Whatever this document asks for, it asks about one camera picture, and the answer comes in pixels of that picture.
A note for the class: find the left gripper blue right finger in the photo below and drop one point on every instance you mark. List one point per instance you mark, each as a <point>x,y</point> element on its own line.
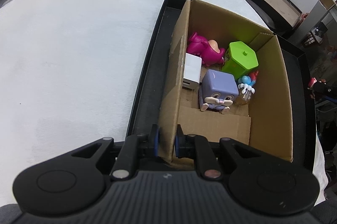
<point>201,151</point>

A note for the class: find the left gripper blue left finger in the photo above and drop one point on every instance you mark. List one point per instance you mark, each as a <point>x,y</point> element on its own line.
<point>134,153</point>

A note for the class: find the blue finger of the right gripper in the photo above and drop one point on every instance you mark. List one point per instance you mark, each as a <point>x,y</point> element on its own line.
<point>329,93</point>

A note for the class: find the brown-haired small figurine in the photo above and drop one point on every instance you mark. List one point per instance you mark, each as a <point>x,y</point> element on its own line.
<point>313,83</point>

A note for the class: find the lavender cube toy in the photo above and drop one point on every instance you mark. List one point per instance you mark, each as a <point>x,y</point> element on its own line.
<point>218,91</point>

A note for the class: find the brown cardboard box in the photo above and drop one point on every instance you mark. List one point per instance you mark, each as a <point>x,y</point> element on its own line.
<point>265,123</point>

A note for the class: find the red and blue small figurine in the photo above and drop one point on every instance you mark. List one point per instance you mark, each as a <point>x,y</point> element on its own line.
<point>246,88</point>

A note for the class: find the white power adapter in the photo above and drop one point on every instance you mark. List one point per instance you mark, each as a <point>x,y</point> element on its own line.
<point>192,71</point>

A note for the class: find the green hexagonal box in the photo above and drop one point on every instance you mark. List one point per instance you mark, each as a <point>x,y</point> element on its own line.
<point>239,59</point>

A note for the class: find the pink toy figure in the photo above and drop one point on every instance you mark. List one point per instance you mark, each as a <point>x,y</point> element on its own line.
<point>207,50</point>

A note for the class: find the black tray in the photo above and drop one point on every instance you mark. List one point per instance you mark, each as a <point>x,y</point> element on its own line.
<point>149,92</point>

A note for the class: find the white tablecloth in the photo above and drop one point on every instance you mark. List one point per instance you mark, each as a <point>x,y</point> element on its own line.
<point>69,73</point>

